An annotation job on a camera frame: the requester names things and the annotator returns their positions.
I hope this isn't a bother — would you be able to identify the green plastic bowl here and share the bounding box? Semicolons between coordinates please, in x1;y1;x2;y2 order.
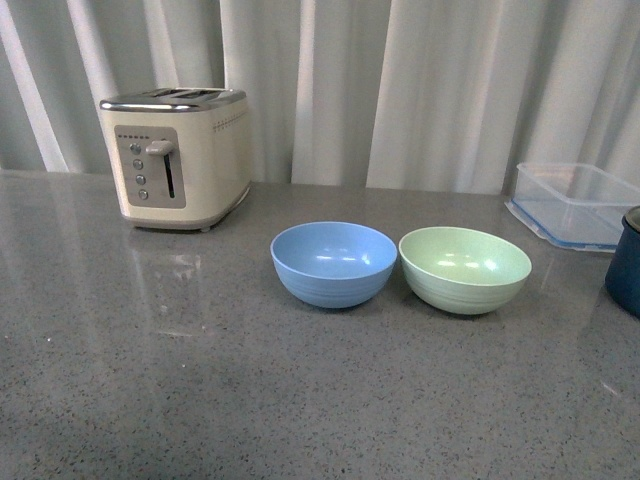
399;226;532;315

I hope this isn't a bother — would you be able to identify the blue plastic bowl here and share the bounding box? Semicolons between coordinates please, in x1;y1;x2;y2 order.
270;221;398;309

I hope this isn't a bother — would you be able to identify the cream two-slot toaster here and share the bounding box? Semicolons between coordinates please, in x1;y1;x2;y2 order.
99;87;253;231

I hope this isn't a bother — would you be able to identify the white pleated curtain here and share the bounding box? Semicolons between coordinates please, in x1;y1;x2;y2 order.
1;1;639;194

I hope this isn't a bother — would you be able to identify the clear plastic food container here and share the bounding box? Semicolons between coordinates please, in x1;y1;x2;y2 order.
506;162;639;253

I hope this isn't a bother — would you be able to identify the dark blue saucepan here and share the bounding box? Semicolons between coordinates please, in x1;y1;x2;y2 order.
605;206;640;317

